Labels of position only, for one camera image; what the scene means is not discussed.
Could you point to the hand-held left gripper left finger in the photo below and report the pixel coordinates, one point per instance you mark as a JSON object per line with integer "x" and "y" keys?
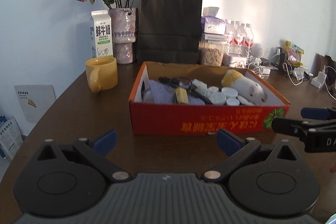
{"x": 106, "y": 141}

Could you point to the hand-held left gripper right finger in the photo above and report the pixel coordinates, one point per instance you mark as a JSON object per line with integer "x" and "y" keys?
{"x": 228, "y": 141}

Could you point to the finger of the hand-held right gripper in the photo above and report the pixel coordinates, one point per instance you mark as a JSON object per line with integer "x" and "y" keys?
{"x": 286, "y": 125}
{"x": 313, "y": 113}

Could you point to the white and yellow plush sheep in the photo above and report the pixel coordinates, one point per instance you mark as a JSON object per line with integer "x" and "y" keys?
{"x": 249, "y": 87}

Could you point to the iridescent plastic wrap ball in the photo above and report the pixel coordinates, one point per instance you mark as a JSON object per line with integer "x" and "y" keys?
{"x": 200, "y": 86}

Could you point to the red cardboard box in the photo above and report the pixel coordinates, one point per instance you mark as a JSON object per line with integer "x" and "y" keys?
{"x": 170, "y": 119}

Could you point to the tan rectangular object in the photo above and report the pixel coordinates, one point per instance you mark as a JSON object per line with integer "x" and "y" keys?
{"x": 181, "y": 95}

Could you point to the purple fabric pouch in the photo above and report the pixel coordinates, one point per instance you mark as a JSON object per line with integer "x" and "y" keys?
{"x": 162, "y": 92}

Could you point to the person's right hand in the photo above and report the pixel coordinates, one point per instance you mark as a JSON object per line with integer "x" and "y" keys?
{"x": 334, "y": 168}

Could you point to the white charger dock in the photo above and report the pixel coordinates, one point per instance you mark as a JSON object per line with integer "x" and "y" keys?
{"x": 319, "y": 81}

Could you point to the brown board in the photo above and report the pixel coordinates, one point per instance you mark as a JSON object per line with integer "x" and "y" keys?
{"x": 321, "y": 61}

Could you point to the white charger brick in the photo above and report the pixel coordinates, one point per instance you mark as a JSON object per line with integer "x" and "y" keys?
{"x": 264, "y": 71}

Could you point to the dark green small bottle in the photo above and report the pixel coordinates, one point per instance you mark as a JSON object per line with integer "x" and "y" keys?
{"x": 280, "y": 58}

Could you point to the yellow snack packet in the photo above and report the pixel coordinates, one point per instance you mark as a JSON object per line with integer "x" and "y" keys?
{"x": 294, "y": 52}

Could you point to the yellow mug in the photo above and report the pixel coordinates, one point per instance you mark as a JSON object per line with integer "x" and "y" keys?
{"x": 105, "y": 77}

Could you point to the black power adapter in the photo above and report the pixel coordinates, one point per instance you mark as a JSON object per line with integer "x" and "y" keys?
{"x": 265, "y": 61}

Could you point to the white sign board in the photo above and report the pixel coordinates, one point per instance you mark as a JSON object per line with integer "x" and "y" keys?
{"x": 36, "y": 103}

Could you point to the white round speaker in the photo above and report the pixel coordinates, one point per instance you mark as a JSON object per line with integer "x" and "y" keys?
{"x": 258, "y": 50}

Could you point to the white metal tin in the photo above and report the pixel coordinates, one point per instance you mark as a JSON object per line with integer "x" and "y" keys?
{"x": 235, "y": 60}

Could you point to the clear jar of seeds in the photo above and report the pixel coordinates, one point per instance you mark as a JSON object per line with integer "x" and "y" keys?
{"x": 211, "y": 56}

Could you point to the blue booklet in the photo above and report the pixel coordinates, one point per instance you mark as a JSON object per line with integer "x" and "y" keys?
{"x": 9, "y": 137}

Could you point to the group of clear water bottles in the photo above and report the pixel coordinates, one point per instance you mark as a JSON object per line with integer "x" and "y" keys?
{"x": 237, "y": 37}

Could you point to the white flat box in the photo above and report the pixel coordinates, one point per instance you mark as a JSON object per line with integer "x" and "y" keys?
{"x": 214, "y": 37}

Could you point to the purple ceramic vase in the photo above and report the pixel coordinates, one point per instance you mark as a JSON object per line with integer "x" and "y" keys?
{"x": 123, "y": 35}

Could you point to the white milk carton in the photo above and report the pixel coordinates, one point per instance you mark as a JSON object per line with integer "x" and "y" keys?
{"x": 103, "y": 32}

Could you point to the purple tissue pack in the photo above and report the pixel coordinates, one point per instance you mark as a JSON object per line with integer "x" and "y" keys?
{"x": 214, "y": 26}

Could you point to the black paper bag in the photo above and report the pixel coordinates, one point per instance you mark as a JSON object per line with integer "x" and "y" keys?
{"x": 168, "y": 27}

